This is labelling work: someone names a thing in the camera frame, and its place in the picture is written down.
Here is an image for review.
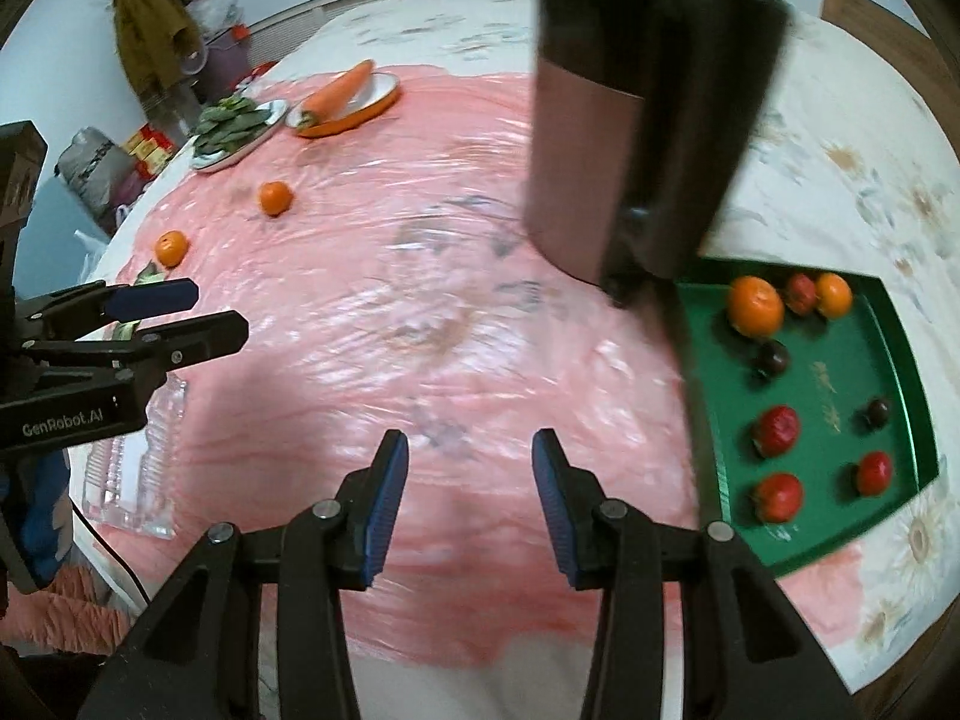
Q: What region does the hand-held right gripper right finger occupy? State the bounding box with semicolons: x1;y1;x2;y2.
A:
531;427;863;720

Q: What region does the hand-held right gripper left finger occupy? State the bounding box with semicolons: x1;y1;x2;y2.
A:
75;429;411;720

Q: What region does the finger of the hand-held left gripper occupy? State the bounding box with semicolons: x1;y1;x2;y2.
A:
22;310;250;391
15;277;200;346

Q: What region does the red strawberry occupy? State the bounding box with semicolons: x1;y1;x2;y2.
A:
784;272;820;316
752;472;805;524
855;451;895;497
752;405;802;458

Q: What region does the green tray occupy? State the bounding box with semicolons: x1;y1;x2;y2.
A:
671;256;942;580

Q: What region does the blue cloth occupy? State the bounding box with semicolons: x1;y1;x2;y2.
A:
4;450;72;586

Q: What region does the clear plastic packaging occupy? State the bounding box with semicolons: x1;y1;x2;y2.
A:
82;375;188;541

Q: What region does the grey bag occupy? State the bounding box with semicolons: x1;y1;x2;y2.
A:
56;127;140;215

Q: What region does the red yellow carton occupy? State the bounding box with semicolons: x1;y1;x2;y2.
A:
120;124;181;173

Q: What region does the pink plastic sheet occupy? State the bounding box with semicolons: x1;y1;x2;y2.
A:
75;64;886;668

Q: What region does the white plate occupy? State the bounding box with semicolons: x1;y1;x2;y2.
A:
189;99;290;173

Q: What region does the salmon fleece blanket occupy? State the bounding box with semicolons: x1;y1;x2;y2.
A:
0;562;151;661

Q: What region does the pink storage bin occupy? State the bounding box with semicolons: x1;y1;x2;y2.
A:
199;26;252;91

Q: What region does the orange carrot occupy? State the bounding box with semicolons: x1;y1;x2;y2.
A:
300;58;374;128

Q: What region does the olive brown jacket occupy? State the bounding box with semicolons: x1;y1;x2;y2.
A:
112;0;207;102

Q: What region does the orange rimmed plate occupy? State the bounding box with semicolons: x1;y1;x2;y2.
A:
287;71;401;138

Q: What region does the brown and black kettle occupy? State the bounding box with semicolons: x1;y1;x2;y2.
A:
523;0;792;308

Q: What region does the white floral bedsheet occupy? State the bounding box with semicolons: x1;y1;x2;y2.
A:
67;0;960;720

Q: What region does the brown wooden board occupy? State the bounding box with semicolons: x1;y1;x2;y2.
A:
820;0;935;42

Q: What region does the black cable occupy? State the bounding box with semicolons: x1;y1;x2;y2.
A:
67;495;151;608

